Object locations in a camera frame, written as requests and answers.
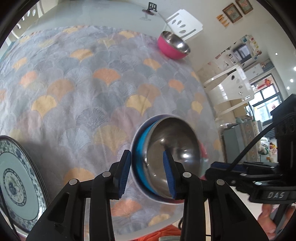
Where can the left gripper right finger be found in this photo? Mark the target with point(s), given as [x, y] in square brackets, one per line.
[230, 219]

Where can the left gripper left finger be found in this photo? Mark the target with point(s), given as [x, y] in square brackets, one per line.
[64, 217]

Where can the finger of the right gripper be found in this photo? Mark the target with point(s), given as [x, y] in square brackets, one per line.
[246, 164]
[242, 173]

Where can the floral plate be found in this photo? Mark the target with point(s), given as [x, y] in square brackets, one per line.
[24, 197]

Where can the magenta steel bowl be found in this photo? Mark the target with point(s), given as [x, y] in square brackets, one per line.
[173, 46]

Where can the person right hand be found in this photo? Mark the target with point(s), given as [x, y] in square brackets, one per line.
[267, 223]

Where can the white chair near right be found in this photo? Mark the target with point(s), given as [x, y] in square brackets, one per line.
[235, 86]

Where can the white chair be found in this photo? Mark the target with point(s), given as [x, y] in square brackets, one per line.
[26, 21]
[235, 86]
[184, 25]

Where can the fan pattern tablecloth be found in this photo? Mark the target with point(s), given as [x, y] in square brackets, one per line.
[74, 97]

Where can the framed picture lower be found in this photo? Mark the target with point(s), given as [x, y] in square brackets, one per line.
[232, 13]

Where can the framed picture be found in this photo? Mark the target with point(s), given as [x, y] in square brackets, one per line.
[232, 13]
[245, 6]

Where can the white chair far right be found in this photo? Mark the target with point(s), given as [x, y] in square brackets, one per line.
[184, 25]

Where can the framed picture upper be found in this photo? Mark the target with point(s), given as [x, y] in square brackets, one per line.
[245, 6]

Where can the black phone stand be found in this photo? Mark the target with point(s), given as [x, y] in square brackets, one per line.
[151, 9]

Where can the white chair far left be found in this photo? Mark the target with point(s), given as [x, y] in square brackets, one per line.
[26, 21]

